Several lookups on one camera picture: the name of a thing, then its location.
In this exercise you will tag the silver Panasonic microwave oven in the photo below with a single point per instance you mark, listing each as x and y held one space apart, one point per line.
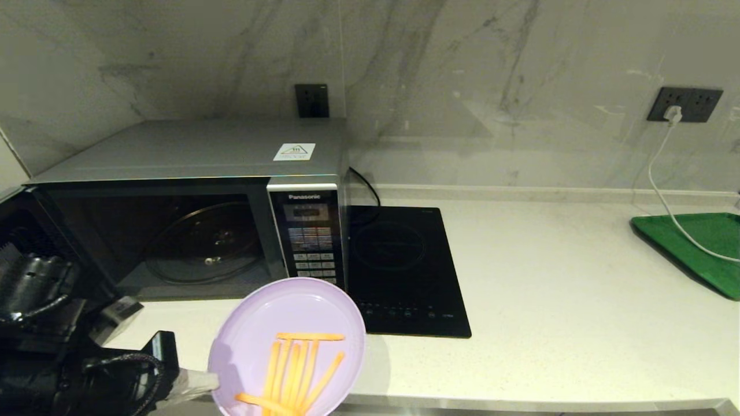
173 147

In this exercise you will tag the white warning sticker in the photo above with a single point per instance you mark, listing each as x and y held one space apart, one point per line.
295 151

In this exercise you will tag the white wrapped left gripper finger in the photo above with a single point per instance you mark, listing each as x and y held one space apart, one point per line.
196 382

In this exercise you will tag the black induction cooktop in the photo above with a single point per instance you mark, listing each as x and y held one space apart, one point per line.
404 260

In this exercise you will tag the purple plastic plate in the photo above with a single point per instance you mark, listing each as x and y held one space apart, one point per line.
272 306

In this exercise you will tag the green plastic tray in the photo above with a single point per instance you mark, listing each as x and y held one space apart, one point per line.
705 248

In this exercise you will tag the wide black wall socket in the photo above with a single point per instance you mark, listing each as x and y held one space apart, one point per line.
700 104

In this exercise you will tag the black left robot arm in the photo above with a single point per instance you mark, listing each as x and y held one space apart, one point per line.
34 375

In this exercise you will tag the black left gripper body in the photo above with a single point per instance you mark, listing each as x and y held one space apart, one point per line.
162 358

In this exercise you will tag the small black wall socket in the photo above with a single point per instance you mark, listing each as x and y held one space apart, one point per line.
312 100

